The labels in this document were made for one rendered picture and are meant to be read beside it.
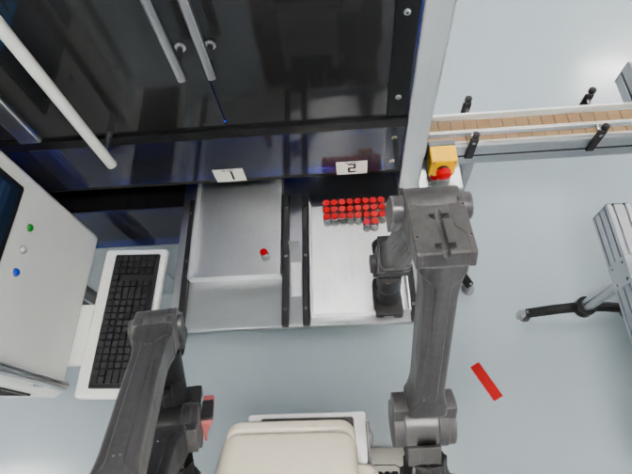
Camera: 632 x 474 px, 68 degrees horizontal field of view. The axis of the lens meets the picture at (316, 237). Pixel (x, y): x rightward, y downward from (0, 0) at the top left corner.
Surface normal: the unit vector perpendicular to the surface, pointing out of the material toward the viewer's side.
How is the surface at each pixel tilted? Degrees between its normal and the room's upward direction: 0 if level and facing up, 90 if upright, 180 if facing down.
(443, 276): 60
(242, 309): 0
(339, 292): 0
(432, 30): 90
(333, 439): 42
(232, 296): 0
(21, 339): 90
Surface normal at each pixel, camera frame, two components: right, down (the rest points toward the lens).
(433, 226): -0.04, -0.56
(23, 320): 1.00, -0.03
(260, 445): -0.07, -0.93
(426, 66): 0.02, 0.90
